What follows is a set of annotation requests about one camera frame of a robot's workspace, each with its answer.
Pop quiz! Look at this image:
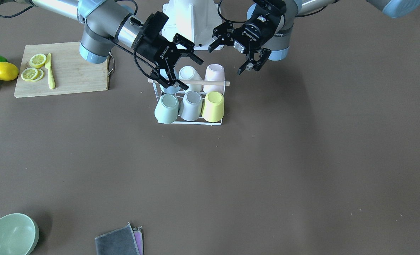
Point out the grey folded cloth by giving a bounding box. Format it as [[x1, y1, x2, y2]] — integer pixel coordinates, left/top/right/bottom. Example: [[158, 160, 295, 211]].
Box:
[[95, 224, 144, 255]]

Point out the yellow plastic knife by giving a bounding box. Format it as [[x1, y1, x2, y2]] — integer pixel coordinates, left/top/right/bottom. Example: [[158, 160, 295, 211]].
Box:
[[44, 53, 56, 89]]

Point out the light blue cup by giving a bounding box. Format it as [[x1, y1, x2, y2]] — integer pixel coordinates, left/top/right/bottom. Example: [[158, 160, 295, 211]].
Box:
[[159, 69, 182, 95]]

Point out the pink cup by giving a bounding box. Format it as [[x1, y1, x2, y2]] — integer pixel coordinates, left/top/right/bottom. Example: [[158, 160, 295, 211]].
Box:
[[203, 63, 225, 94]]

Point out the white cup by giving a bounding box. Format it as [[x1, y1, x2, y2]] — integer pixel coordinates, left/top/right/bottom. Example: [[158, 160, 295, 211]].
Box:
[[179, 66, 203, 92]]

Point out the yellow lemon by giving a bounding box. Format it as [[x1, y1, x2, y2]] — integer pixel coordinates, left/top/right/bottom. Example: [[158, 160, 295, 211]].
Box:
[[0, 62, 19, 81]]

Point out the wooden cutting board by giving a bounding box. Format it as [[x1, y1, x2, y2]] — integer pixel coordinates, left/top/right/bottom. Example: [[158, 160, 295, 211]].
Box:
[[14, 42, 110, 97]]

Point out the yellow cup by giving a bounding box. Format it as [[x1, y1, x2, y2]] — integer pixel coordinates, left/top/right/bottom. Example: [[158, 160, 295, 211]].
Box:
[[201, 91, 224, 123]]

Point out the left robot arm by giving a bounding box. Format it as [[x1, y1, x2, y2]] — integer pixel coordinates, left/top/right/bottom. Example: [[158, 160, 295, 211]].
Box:
[[208, 0, 336, 74]]

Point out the green bowl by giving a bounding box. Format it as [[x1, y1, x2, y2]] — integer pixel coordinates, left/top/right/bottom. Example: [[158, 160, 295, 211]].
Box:
[[0, 213, 39, 255]]

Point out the lemon slice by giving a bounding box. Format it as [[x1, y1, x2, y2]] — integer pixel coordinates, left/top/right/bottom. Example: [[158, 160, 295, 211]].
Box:
[[20, 67, 44, 82], [28, 53, 47, 68]]

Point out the mint green cup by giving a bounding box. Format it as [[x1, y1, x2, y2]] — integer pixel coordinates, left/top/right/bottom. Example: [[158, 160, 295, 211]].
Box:
[[154, 94, 179, 124]]

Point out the grey cup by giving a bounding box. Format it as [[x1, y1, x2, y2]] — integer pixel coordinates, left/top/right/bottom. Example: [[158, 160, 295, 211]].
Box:
[[179, 91, 203, 121]]

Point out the white wire cup holder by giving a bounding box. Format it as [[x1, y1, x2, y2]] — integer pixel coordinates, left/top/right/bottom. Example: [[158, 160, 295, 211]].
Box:
[[148, 79, 230, 126]]

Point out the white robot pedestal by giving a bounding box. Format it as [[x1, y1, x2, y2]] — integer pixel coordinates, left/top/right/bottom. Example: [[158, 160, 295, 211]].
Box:
[[161, 0, 223, 51]]

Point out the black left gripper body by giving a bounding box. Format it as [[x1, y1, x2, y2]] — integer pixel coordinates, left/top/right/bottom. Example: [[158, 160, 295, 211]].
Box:
[[234, 0, 283, 55]]

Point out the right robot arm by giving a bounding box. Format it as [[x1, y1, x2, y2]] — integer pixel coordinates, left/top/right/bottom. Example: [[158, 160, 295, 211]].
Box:
[[25, 0, 203, 89]]

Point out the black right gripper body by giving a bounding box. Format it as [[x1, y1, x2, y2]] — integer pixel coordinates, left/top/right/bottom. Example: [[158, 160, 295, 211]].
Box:
[[133, 11, 179, 71]]

